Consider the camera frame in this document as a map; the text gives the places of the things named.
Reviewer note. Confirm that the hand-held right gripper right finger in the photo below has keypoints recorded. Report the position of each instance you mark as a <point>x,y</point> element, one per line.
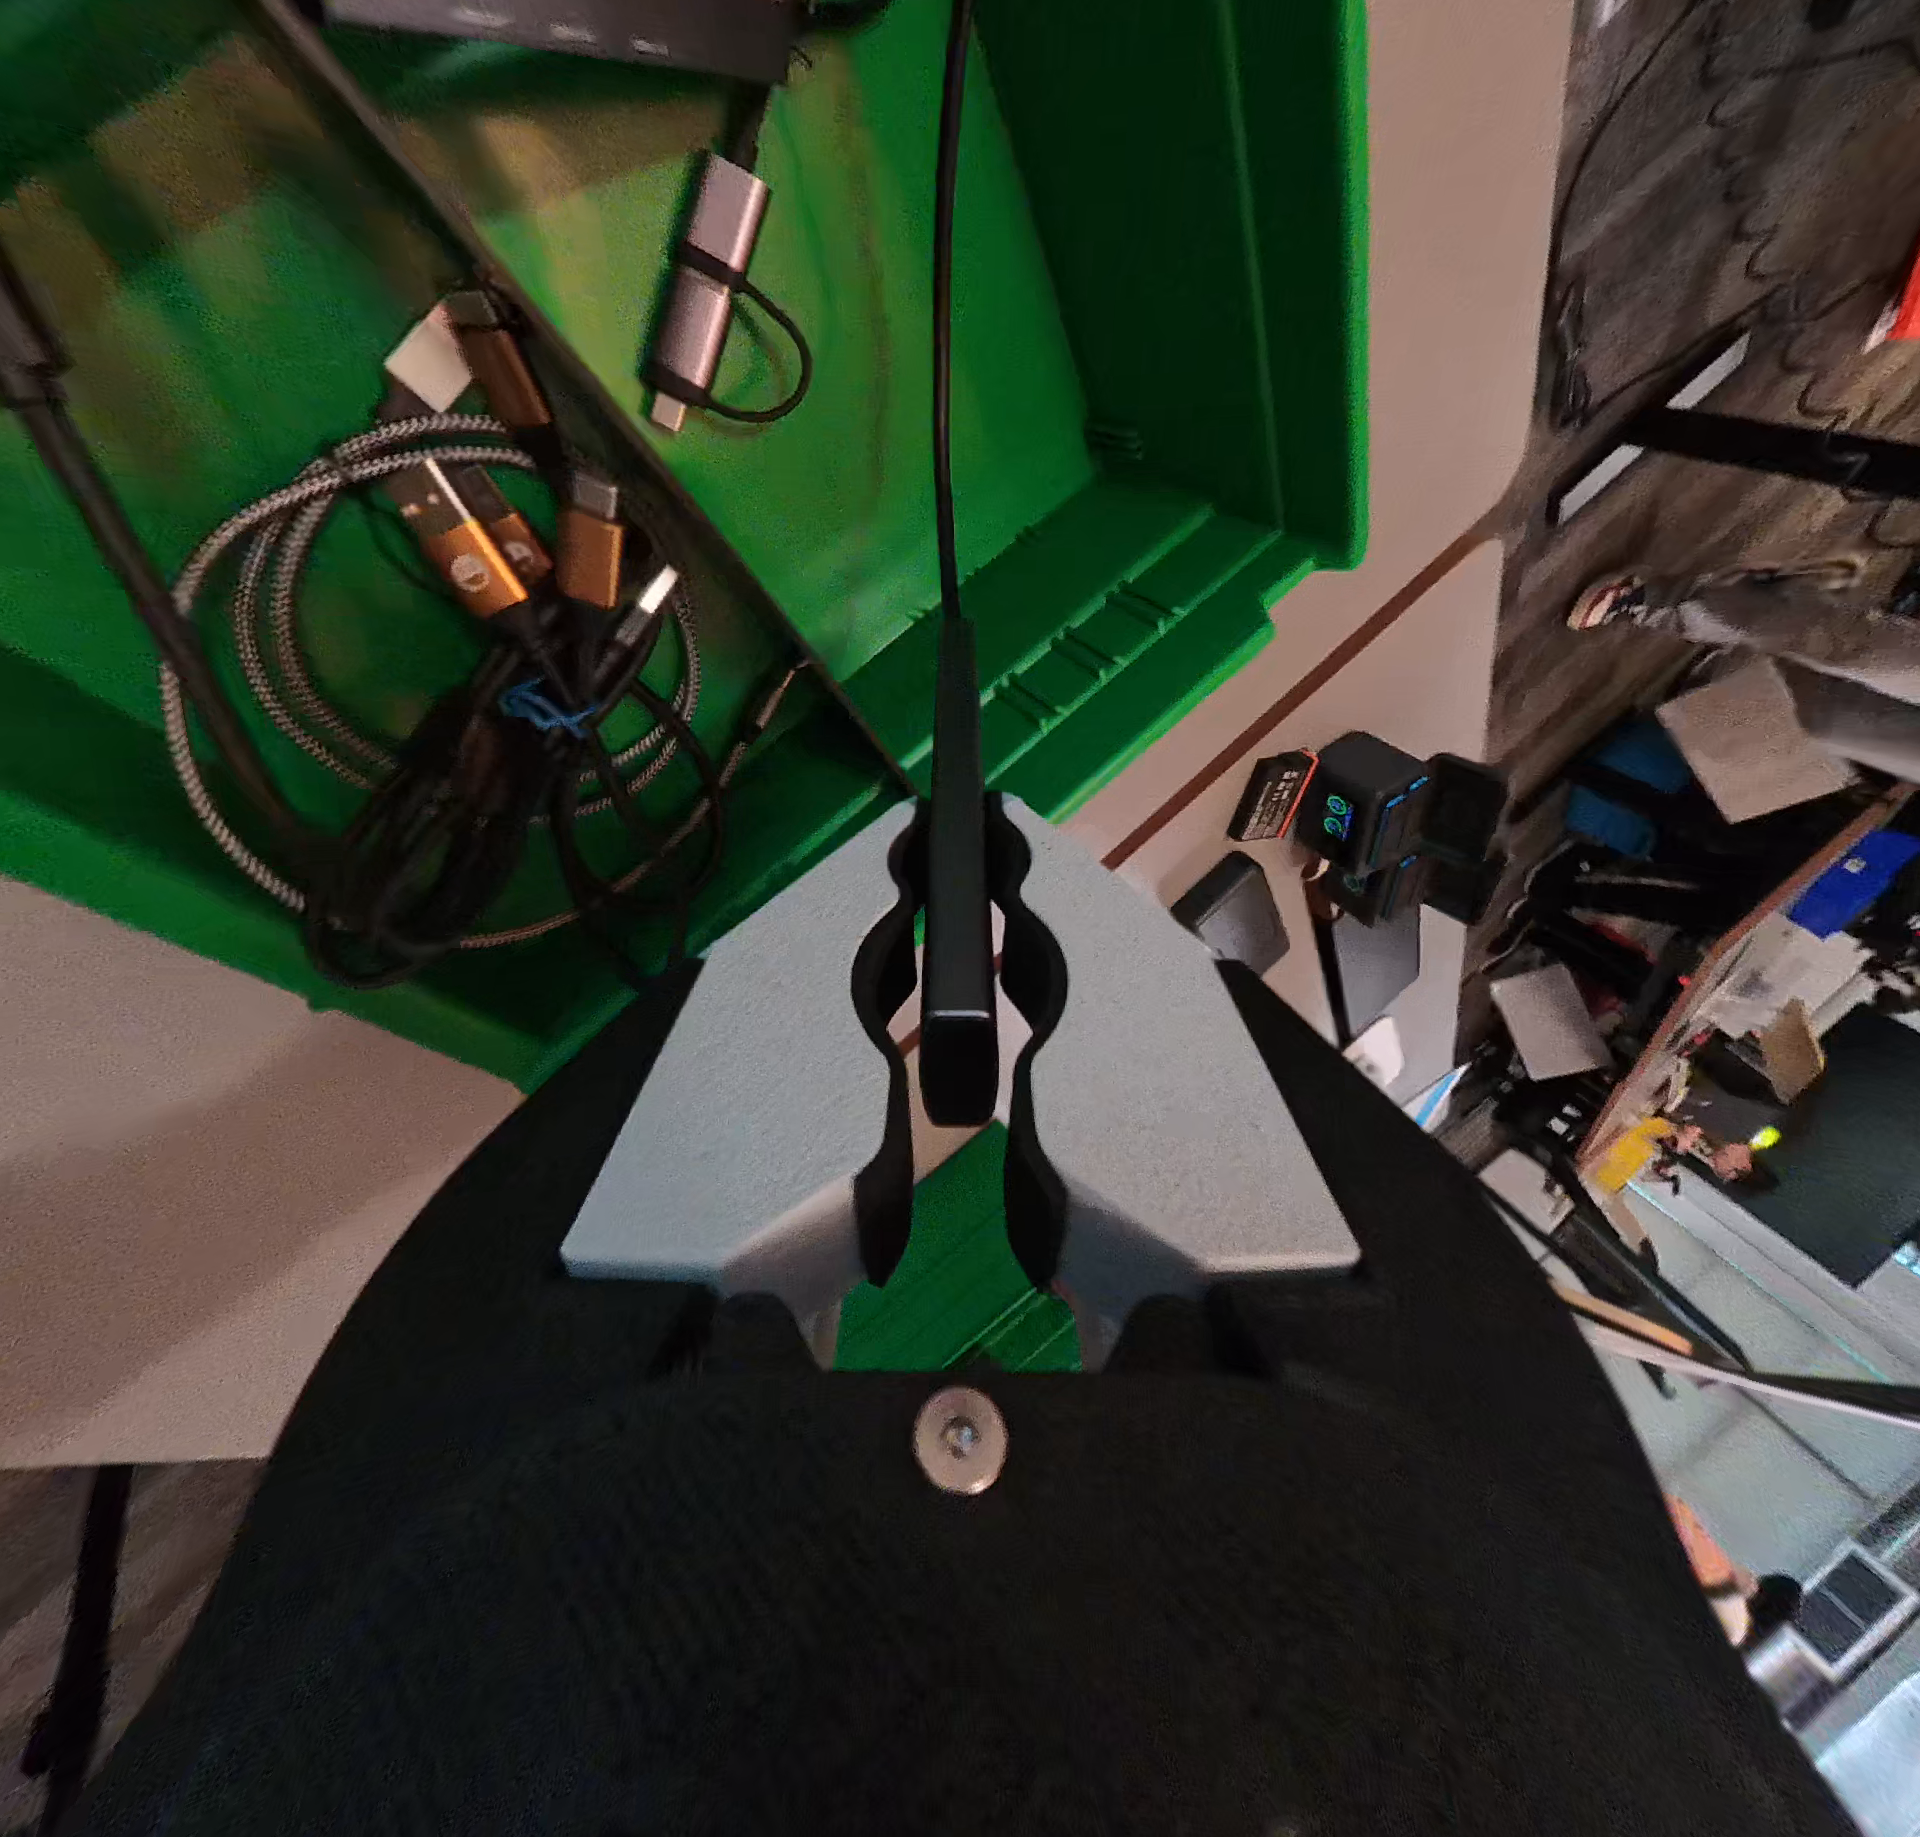
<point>1185,1118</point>

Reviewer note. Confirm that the grey USB adapter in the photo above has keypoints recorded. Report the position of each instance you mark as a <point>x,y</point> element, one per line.
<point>721,262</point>

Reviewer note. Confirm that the black power adapter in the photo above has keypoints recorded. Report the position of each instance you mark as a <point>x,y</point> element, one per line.
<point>1231,917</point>

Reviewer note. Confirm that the green storage bin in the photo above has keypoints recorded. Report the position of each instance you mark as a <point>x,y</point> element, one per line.
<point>1170,217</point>

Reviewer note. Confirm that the black battery charger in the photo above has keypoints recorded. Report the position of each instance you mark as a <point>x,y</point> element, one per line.
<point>1381,787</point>

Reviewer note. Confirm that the grey desk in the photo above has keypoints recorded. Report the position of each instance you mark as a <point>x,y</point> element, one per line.
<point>1441,217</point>

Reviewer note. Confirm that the black battery with red label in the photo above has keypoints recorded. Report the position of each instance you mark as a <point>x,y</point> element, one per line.
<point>1267,802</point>

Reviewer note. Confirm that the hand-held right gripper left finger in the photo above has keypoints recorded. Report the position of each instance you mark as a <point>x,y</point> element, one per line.
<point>721,1118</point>

